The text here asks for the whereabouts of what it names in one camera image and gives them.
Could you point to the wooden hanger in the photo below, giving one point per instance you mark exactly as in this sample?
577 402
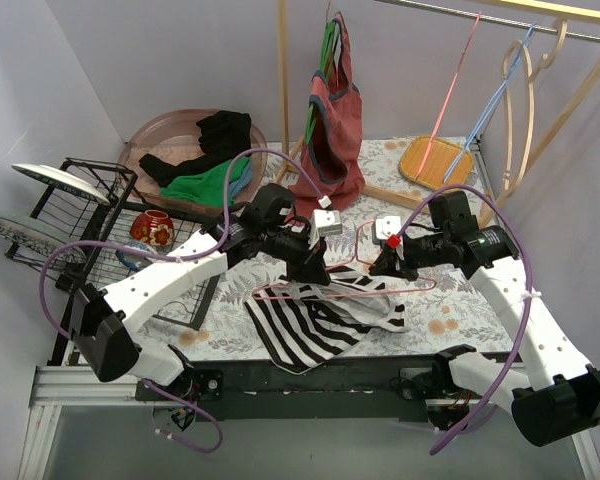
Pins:
519 108

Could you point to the blue garment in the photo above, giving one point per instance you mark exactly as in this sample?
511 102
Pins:
237 185

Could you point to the white plate dark rim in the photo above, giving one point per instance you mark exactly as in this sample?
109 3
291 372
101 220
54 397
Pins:
61 180

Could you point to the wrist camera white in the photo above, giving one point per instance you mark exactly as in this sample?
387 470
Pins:
325 221
386 231

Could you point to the black garment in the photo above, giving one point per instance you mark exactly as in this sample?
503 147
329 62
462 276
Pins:
223 135

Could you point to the pink wire hanger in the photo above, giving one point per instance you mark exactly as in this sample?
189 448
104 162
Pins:
447 98
355 258

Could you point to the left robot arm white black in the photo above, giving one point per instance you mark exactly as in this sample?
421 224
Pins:
105 322

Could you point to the black white striped tank top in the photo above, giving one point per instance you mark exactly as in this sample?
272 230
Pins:
306 330

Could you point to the black wire dish rack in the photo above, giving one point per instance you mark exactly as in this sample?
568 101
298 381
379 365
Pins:
83 219

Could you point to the wooden clothes rack frame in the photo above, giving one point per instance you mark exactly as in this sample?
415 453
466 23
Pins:
561 14

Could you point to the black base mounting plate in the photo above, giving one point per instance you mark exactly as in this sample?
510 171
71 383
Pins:
343 388

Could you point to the blue white ceramic bowl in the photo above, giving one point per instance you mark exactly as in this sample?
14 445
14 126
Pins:
134 259

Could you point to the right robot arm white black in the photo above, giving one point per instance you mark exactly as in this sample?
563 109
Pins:
551 389

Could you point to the green garment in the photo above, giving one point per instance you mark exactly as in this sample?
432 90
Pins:
205 188

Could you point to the floral tablecloth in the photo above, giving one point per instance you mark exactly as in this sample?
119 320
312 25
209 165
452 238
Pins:
442 308

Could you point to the green plastic hanger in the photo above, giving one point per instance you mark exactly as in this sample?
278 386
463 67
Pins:
327 65

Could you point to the aluminium frame rail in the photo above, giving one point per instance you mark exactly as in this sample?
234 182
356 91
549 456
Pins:
80 428

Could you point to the red floral bowl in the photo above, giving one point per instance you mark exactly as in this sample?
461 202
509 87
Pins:
153 227

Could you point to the metal hanging rod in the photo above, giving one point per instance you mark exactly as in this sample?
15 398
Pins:
538 28

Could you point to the red tank top green trim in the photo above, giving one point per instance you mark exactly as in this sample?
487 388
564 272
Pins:
331 155

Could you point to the orange woven bamboo tray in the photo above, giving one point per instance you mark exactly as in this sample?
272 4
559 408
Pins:
435 163

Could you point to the pink wire hanger rear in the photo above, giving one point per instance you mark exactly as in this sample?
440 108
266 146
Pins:
447 98

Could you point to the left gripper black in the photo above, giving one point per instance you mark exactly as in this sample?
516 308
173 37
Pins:
309 258

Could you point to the pink wire hanger front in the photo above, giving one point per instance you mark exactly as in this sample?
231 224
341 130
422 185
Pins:
355 258

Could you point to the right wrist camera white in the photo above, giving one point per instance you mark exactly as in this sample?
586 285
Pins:
386 231

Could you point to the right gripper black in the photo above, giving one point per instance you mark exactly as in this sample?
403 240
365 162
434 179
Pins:
397 257

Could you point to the blue wire hanger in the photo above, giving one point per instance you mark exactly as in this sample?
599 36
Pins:
509 72

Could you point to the pink translucent plastic basin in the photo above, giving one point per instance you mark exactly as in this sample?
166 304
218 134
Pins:
172 137

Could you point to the blue patterned plate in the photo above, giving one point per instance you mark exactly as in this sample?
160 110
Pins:
32 234

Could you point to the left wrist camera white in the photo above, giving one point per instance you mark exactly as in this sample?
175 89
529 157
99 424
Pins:
325 221

